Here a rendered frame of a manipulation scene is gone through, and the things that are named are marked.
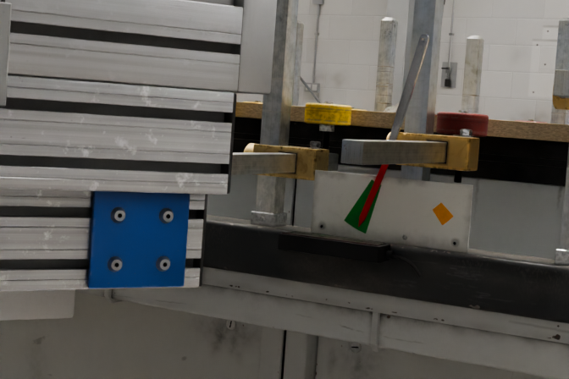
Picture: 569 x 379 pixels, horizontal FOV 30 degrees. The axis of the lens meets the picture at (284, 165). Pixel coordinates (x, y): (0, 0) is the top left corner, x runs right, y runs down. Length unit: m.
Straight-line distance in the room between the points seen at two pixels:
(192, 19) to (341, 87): 8.95
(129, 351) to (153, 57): 1.39
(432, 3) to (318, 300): 0.50
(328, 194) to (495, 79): 7.61
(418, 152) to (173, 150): 0.65
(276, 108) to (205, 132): 0.82
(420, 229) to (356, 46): 8.22
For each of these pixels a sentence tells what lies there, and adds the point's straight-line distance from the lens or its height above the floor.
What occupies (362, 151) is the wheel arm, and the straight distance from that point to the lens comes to 1.31.
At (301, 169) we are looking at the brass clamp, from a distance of 1.70.
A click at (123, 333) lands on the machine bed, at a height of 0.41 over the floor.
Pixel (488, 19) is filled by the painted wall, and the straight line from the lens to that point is 9.32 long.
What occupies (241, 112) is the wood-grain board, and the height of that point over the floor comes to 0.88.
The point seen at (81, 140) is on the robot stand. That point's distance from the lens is 0.88.
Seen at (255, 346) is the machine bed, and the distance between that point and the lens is 2.07.
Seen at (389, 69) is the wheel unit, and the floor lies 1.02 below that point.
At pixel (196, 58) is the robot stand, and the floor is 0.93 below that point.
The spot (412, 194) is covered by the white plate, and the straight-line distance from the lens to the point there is 1.62.
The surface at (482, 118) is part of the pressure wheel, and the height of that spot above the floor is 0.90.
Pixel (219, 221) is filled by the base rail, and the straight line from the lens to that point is 1.76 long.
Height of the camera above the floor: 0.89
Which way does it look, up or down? 3 degrees down
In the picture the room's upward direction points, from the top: 4 degrees clockwise
